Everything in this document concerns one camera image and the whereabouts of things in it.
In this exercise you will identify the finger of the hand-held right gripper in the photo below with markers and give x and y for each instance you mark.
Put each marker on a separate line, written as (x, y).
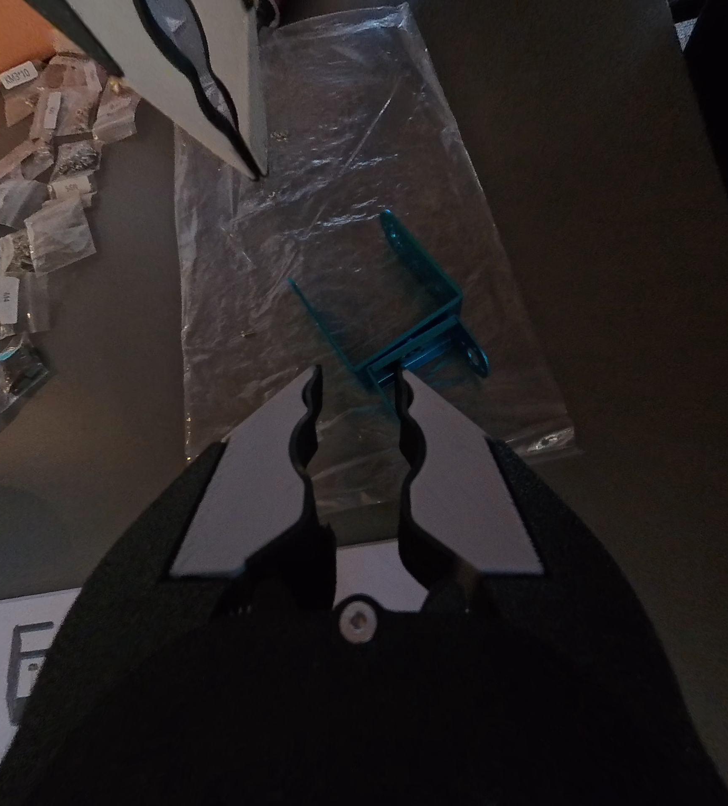
(241, 75)
(143, 63)

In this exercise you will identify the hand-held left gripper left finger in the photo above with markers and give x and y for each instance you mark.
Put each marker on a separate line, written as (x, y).
(244, 497)

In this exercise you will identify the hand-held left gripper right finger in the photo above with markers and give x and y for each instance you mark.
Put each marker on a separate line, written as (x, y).
(477, 497)

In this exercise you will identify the short-legged blue U bracket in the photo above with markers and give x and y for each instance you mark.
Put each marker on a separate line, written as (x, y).
(476, 362)

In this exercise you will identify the long-legged blue U bracket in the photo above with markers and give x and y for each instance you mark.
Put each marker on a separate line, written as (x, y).
(420, 258)

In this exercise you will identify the clear plastic bag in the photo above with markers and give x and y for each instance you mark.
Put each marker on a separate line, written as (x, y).
(338, 189)

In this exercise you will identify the pile of small screw bags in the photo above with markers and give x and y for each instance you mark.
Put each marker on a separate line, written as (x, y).
(55, 220)

